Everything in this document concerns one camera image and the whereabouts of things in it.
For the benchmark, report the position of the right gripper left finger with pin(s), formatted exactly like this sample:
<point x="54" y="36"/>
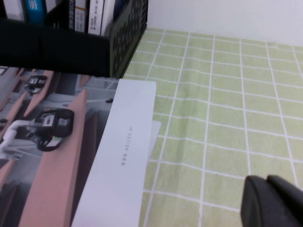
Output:
<point x="255" y="208"/>

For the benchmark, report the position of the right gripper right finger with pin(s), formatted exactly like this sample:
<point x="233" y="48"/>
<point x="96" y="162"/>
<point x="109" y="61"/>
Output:
<point x="288" y="198"/>

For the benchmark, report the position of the grey AgileX robotics brochure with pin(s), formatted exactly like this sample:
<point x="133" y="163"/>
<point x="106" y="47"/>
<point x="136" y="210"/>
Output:
<point x="123" y="142"/>

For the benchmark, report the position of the black book holder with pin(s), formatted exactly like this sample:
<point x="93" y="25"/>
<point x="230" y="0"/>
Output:
<point x="71" y="52"/>

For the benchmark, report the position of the white spine book cream pages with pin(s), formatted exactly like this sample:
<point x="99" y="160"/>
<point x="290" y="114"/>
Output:
<point x="80" y="20"/>

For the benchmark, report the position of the black mobile robot book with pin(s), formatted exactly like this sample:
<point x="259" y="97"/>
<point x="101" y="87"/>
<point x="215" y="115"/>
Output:
<point x="72" y="14"/>

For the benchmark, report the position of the blue spine hardcover book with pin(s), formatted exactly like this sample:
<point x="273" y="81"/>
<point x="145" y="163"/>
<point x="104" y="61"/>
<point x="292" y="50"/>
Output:
<point x="35" y="10"/>

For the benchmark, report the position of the green checked tablecloth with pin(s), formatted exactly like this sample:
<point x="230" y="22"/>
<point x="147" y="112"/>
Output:
<point x="225" y="118"/>

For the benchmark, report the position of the white paper sheet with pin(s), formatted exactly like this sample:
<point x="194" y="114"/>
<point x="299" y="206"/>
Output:
<point x="156" y="130"/>

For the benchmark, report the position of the dark blue magazine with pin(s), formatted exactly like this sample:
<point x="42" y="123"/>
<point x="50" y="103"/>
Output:
<point x="119" y="7"/>

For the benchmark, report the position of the large plain white brochure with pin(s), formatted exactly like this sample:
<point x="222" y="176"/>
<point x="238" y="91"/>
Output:
<point x="109" y="11"/>

